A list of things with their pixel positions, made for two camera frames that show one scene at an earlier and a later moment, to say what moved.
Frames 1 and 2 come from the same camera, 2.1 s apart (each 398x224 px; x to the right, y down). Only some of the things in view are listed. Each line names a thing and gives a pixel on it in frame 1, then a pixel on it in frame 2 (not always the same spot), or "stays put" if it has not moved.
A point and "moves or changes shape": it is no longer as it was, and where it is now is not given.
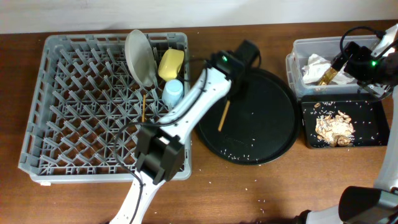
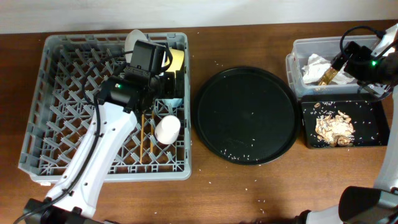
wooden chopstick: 224,116 moves or changes shape
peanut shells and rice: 335,129 stays put
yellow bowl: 170,64 stays put
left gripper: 236,99 to 170,89
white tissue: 317,68 stays put
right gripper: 360,55 stays put
